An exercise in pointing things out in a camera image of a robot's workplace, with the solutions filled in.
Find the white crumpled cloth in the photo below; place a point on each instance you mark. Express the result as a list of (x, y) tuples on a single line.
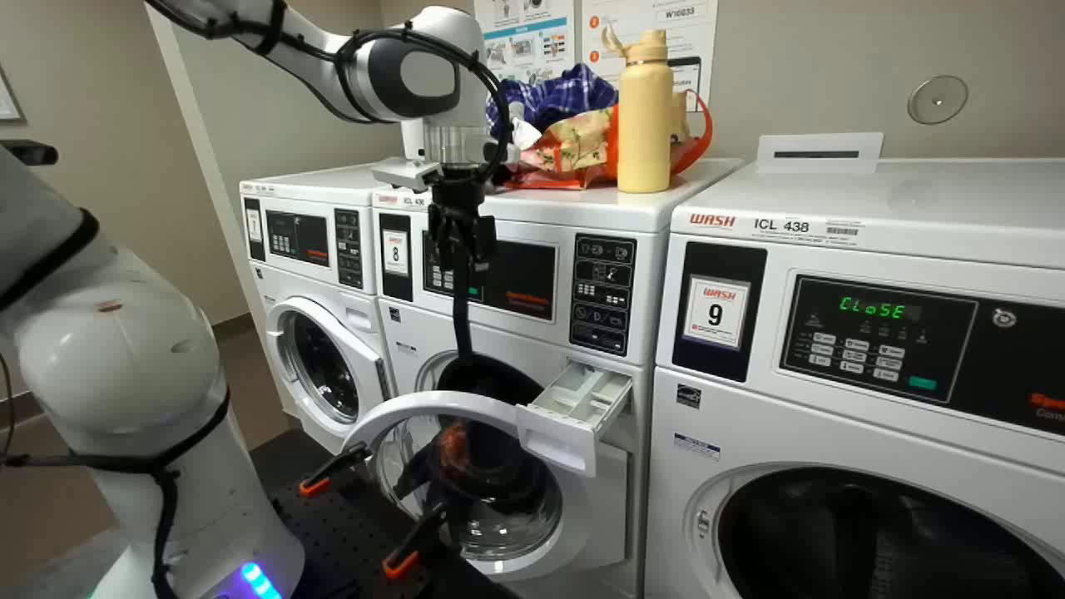
[(524, 134)]

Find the yellow water bottle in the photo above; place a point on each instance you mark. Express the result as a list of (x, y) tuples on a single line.
[(646, 120)]

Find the number eight card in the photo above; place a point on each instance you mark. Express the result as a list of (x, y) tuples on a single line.
[(399, 253)]

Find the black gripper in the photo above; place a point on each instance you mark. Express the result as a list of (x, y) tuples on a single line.
[(465, 192)]

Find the round grey wall plate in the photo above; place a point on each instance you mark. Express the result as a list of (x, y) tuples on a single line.
[(936, 103)]

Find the orange floral fabric bag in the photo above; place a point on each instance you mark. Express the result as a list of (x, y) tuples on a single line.
[(577, 139)]

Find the white front-load washing machine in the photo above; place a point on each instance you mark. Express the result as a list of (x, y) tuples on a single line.
[(317, 284)]

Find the white round washer door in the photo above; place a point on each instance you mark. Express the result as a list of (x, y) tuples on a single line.
[(321, 367), (443, 408)]

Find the number nine card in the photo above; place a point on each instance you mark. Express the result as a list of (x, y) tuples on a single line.
[(717, 314)]

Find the blue white wall poster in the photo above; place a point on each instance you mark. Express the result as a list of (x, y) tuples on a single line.
[(535, 34)]

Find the blue plaid cloth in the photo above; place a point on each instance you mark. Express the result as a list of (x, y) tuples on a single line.
[(553, 94)]

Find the orange white wash poster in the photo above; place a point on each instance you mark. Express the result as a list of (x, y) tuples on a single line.
[(695, 34)]

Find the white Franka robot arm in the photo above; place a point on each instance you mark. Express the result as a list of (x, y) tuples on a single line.
[(112, 367)]

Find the black stereo camera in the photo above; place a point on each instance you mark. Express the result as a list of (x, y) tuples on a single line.
[(29, 151)]

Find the white slotted box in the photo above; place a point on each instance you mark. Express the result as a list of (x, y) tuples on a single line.
[(819, 140)]

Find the white washing machine numbered nine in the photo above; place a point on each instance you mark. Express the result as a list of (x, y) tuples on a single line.
[(887, 212)]

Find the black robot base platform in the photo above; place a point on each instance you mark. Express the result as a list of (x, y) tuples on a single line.
[(344, 533)]

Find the white washing machine numbered eight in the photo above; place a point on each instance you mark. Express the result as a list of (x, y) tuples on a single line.
[(599, 218)]

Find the white detergent drawer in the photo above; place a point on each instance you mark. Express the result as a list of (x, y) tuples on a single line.
[(568, 428)]

